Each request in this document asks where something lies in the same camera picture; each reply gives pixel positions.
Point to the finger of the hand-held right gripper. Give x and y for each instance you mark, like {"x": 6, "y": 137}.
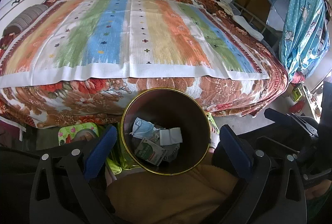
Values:
{"x": 290, "y": 120}
{"x": 282, "y": 144}

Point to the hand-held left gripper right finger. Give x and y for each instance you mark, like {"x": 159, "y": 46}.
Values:
{"x": 234, "y": 151}

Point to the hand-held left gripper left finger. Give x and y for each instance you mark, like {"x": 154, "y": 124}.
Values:
{"x": 101, "y": 153}

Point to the blue face mask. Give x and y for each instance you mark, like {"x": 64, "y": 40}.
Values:
{"x": 142, "y": 128}

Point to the green white cardboard box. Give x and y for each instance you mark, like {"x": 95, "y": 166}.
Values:
{"x": 150, "y": 152}

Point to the white paper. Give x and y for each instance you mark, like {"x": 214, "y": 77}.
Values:
{"x": 170, "y": 135}

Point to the dark brown gold-rimmed bin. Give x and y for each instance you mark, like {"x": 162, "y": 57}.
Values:
{"x": 166, "y": 107}

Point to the person's right hand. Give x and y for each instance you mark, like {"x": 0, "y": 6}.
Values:
{"x": 320, "y": 190}

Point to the red object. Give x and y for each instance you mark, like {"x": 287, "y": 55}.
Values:
{"x": 297, "y": 106}

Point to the green patterned cloth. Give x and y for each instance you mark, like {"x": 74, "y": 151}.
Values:
{"x": 122, "y": 159}

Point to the yellow green box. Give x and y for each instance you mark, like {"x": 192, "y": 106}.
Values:
{"x": 297, "y": 92}

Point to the green heart-patterned pad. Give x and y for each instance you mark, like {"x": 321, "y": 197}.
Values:
{"x": 70, "y": 131}

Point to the brown floral blanket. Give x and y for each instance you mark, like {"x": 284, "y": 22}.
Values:
{"x": 233, "y": 94}

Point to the person's mustard trouser leg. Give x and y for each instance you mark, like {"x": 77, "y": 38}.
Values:
{"x": 168, "y": 198}

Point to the blue cartoon print cloth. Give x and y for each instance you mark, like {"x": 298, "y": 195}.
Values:
{"x": 300, "y": 18}

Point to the white towel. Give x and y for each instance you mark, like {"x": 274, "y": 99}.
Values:
{"x": 247, "y": 26}

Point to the metal rack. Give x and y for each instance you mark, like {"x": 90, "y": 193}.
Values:
{"x": 256, "y": 18}

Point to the light blue shirt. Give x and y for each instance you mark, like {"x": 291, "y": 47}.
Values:
{"x": 278, "y": 3}

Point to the striped colourful mat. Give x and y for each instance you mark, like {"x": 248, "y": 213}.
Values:
{"x": 155, "y": 44}

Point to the grey ribbed pillow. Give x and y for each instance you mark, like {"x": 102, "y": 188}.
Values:
{"x": 24, "y": 18}

